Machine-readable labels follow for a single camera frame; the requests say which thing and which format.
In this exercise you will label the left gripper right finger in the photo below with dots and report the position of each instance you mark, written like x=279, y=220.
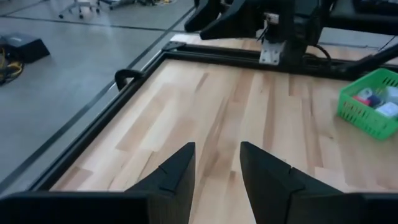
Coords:
x=267, y=186

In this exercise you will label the green plastic basket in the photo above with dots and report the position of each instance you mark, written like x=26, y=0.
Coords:
x=357, y=115

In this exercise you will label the black aluminium table frame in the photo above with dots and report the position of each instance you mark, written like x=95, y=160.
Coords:
x=217, y=55

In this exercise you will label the grey office desk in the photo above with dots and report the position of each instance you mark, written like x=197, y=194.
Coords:
x=367, y=25

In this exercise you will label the silver metal bracket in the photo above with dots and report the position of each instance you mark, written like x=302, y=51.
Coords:
x=272, y=54

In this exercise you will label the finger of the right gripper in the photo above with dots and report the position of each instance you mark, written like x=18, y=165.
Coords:
x=239, y=21
x=203, y=15

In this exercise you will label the black box on floor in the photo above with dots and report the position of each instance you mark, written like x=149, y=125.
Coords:
x=26, y=46

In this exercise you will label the white charger round mark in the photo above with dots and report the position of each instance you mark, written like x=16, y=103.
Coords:
x=365, y=92

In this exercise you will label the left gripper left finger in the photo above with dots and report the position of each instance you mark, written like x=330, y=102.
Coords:
x=174, y=186

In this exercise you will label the dark blue wall charger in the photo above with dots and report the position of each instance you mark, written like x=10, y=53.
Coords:
x=374, y=101

